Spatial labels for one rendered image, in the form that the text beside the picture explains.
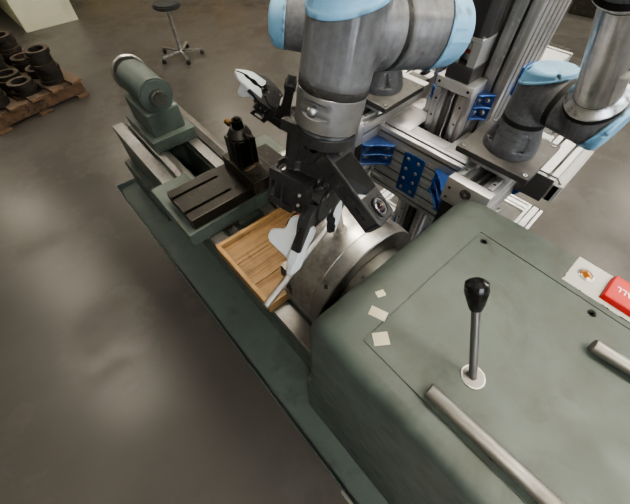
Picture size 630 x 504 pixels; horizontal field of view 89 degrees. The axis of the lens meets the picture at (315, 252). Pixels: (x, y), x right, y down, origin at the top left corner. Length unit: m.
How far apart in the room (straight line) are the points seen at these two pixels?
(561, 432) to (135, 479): 1.70
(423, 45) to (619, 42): 0.48
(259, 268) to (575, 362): 0.81
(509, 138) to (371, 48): 0.80
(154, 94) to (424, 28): 1.27
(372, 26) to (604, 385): 0.59
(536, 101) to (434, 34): 0.67
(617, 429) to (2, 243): 3.14
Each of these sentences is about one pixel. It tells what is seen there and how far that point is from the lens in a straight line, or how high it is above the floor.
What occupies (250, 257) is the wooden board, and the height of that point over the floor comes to 0.89.
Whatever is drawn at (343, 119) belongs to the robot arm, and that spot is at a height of 1.57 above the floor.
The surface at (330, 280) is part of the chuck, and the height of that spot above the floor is 1.19.
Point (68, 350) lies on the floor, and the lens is 2.31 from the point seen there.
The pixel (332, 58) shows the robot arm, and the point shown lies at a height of 1.63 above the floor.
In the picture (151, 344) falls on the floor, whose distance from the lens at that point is 2.09.
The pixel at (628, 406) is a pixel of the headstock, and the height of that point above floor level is 1.25.
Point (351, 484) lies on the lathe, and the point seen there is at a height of 0.54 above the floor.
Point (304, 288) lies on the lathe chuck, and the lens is 0.71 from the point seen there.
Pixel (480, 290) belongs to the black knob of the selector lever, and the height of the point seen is 1.40.
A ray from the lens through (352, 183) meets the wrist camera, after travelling 0.39.
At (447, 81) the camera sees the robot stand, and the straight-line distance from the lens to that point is 1.25.
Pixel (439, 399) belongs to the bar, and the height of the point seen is 1.28.
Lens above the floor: 1.76
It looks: 54 degrees down
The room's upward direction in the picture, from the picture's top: straight up
